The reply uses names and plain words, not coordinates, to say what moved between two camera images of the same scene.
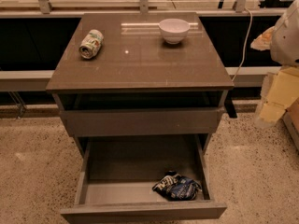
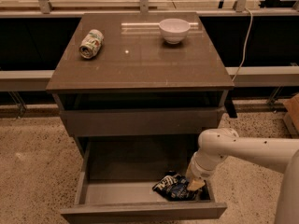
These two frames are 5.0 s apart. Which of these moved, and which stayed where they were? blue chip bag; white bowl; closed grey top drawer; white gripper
Moved: white gripper
Stayed: closed grey top drawer; blue chip bag; white bowl
